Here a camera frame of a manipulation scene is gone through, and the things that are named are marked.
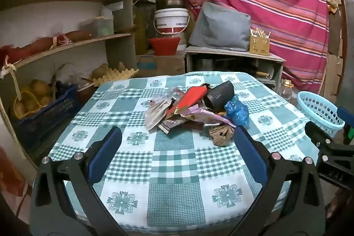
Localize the grey shelf cabinet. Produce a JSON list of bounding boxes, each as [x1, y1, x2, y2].
[[185, 46, 286, 93]]

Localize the dark brown wrapper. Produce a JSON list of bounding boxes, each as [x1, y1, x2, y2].
[[158, 117, 191, 134]]

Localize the red wrapper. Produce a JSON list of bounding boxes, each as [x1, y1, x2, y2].
[[167, 86, 208, 115]]

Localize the clear plastic wrapper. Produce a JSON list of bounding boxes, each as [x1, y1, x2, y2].
[[151, 87, 186, 104]]

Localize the red plastic basin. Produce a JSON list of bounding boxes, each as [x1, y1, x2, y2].
[[149, 36, 181, 56]]

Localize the clear plastic container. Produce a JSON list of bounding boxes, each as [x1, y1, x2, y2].
[[80, 16, 114, 38]]

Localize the wooden utensil holder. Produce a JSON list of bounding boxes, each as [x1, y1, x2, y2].
[[249, 35, 271, 56]]

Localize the silver foil wrapper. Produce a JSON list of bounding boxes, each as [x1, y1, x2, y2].
[[145, 99, 177, 131]]

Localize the yellow net bag of potatoes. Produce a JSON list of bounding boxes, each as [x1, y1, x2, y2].
[[11, 78, 54, 119]]

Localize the plastic oil bottle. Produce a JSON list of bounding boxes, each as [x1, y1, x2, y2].
[[280, 79, 298, 104]]

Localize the grey cushion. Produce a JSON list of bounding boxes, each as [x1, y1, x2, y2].
[[188, 2, 252, 52]]

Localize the white plastic bucket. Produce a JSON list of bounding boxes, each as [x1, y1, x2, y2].
[[154, 8, 191, 35]]

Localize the green white checked tablecloth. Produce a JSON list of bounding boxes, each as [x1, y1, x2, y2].
[[33, 71, 325, 235]]

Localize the cardboard sheets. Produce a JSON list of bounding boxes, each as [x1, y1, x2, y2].
[[322, 0, 346, 104]]

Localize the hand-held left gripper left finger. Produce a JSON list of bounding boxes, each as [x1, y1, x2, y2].
[[31, 126, 131, 236]]

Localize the blue plastic bag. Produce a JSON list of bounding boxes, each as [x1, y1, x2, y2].
[[225, 95, 249, 127]]

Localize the purple wrapper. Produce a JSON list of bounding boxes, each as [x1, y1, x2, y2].
[[177, 105, 235, 127]]

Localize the bundle of wooden chopsticks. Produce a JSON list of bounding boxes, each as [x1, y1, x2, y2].
[[250, 27, 270, 39]]

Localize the light blue plastic basket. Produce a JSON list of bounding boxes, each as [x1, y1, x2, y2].
[[297, 91, 346, 138]]

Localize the black bag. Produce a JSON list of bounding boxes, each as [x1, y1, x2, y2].
[[204, 81, 235, 112]]

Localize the cardboard egg tray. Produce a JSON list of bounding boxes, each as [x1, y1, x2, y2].
[[88, 67, 139, 87]]

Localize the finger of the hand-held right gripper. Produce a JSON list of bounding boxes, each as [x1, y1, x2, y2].
[[304, 121, 336, 153], [337, 107, 354, 129]]

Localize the blue plastic crate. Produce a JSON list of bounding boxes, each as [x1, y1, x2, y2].
[[11, 83, 79, 148]]

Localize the cardboard box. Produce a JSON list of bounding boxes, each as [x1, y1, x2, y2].
[[136, 54, 185, 77]]

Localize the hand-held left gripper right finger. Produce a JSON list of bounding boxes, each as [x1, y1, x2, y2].
[[233, 125, 327, 236]]

